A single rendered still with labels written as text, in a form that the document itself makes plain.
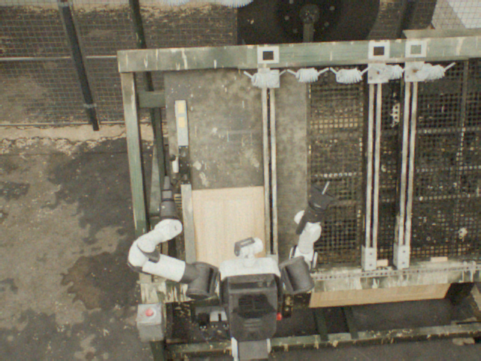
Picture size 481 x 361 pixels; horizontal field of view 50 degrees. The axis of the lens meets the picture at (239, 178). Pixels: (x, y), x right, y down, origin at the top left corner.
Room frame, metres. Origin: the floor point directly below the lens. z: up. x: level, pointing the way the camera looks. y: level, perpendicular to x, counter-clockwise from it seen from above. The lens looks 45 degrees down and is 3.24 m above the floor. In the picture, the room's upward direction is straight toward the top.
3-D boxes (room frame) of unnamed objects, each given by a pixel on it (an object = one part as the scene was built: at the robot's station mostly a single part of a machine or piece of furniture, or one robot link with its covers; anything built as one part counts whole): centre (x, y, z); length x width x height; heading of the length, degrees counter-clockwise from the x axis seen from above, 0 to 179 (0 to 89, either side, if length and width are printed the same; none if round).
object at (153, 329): (1.36, 0.45, 0.84); 0.12 x 0.12 x 0.18; 4
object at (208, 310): (1.47, 0.02, 0.69); 0.50 x 0.14 x 0.24; 94
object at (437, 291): (1.86, -0.91, 0.53); 0.90 x 0.02 x 0.55; 94
